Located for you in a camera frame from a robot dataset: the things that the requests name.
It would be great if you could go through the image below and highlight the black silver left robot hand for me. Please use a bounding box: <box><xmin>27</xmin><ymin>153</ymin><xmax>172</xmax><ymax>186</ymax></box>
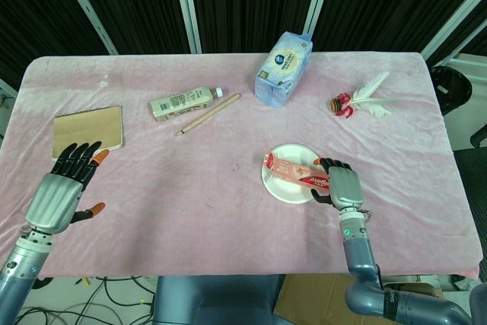
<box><xmin>24</xmin><ymin>141</ymin><xmax>111</xmax><ymax>236</ymax></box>

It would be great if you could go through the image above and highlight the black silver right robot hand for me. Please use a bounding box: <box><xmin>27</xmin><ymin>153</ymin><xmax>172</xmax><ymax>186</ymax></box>
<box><xmin>311</xmin><ymin>156</ymin><xmax>364</xmax><ymax>212</ymax></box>

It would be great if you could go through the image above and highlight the pink red toothpaste box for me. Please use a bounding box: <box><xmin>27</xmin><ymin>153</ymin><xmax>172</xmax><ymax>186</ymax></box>
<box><xmin>261</xmin><ymin>152</ymin><xmax>333</xmax><ymax>195</ymax></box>

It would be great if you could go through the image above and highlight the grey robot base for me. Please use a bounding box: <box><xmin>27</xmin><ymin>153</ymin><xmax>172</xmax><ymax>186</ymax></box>
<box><xmin>153</xmin><ymin>274</ymin><xmax>287</xmax><ymax>325</ymax></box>

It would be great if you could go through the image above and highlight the brown cardboard box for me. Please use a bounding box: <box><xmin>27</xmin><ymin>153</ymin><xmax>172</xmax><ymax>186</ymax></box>
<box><xmin>272</xmin><ymin>273</ymin><xmax>444</xmax><ymax>325</ymax></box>

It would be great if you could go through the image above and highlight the white paper plate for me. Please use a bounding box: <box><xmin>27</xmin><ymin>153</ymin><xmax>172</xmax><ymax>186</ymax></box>
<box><xmin>259</xmin><ymin>143</ymin><xmax>323</xmax><ymax>205</ymax></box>

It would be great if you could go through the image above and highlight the brown kraft notebook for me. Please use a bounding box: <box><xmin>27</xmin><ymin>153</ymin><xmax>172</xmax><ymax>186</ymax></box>
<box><xmin>52</xmin><ymin>105</ymin><xmax>126</xmax><ymax>162</ymax></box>

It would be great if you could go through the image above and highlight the white feather shuttlecock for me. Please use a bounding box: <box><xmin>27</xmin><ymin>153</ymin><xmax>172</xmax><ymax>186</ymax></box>
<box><xmin>329</xmin><ymin>70</ymin><xmax>393</xmax><ymax>121</ymax></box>

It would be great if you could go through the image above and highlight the black office chair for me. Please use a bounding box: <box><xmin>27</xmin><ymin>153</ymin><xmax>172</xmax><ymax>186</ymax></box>
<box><xmin>453</xmin><ymin>110</ymin><xmax>487</xmax><ymax>325</ymax></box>

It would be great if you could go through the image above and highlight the blue tissue pack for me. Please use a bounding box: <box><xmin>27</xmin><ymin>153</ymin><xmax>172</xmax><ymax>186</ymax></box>
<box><xmin>253</xmin><ymin>30</ymin><xmax>314</xmax><ymax>109</ymax></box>

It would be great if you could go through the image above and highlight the pink plush tablecloth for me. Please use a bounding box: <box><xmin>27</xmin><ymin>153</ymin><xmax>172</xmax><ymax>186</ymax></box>
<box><xmin>0</xmin><ymin>50</ymin><xmax>481</xmax><ymax>281</ymax></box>

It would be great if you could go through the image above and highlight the black mesh bin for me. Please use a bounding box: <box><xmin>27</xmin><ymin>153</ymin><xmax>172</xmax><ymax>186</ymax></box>
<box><xmin>431</xmin><ymin>65</ymin><xmax>473</xmax><ymax>116</ymax></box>

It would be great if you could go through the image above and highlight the wooden stick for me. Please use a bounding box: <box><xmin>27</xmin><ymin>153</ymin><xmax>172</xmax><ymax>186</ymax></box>
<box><xmin>175</xmin><ymin>92</ymin><xmax>243</xmax><ymax>137</ymax></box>

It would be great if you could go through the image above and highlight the beige milk tea bottle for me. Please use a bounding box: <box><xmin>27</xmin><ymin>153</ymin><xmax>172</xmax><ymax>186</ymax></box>
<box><xmin>148</xmin><ymin>86</ymin><xmax>225</xmax><ymax>124</ymax></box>

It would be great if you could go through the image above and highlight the black floor cable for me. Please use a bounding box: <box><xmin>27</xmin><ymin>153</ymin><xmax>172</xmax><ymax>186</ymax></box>
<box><xmin>14</xmin><ymin>276</ymin><xmax>155</xmax><ymax>325</ymax></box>

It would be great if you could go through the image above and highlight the white frame post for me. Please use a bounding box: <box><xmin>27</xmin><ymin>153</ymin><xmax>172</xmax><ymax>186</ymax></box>
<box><xmin>170</xmin><ymin>0</ymin><xmax>203</xmax><ymax>55</ymax></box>
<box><xmin>52</xmin><ymin>0</ymin><xmax>119</xmax><ymax>56</ymax></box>
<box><xmin>419</xmin><ymin>0</ymin><xmax>487</xmax><ymax>60</ymax></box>
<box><xmin>303</xmin><ymin>0</ymin><xmax>338</xmax><ymax>53</ymax></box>

